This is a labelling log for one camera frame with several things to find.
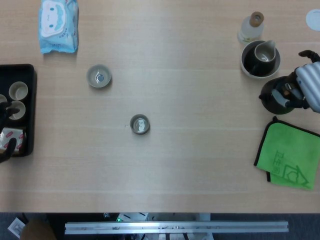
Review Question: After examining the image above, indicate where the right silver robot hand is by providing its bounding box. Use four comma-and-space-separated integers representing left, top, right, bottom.
271, 49, 320, 113

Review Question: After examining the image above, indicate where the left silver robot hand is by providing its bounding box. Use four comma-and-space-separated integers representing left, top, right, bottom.
0, 101, 21, 165

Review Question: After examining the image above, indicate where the aluminium profile rail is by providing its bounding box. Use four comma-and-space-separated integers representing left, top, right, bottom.
64, 220, 290, 235

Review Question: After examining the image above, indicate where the blue wet wipes pack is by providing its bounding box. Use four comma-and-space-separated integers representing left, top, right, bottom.
37, 0, 80, 55

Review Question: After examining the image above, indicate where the black plastic tray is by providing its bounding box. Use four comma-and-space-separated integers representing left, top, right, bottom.
0, 63, 38, 158

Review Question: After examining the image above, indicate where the silver red snack packet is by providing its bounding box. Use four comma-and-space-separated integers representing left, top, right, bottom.
0, 126, 27, 154

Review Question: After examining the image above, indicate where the white floor socket box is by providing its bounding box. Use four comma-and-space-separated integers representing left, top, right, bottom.
7, 217, 26, 238

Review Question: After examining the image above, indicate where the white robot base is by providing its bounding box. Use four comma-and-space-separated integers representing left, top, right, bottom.
103, 212, 213, 240

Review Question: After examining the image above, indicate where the glass bottle wooden stopper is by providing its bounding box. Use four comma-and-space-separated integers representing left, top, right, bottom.
236, 11, 265, 45

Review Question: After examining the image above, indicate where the dark pitcher beige inside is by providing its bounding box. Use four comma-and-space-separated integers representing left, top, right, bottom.
249, 39, 278, 76

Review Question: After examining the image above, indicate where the brown rounded object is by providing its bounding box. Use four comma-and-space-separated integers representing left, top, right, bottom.
20, 218, 57, 240

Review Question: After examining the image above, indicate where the wide grey tea bowl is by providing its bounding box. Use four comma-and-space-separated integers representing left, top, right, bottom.
86, 64, 113, 89

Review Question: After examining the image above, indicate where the green microfiber cloth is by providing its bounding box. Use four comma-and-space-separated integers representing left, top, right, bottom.
253, 116, 320, 191

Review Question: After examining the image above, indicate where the black teapot with handle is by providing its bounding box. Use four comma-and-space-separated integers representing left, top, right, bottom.
258, 76, 305, 116

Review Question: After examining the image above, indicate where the white bowl black inside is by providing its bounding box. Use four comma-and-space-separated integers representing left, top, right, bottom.
240, 40, 281, 80

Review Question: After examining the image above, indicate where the small dark grey teacup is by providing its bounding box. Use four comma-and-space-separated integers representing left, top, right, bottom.
129, 114, 151, 136

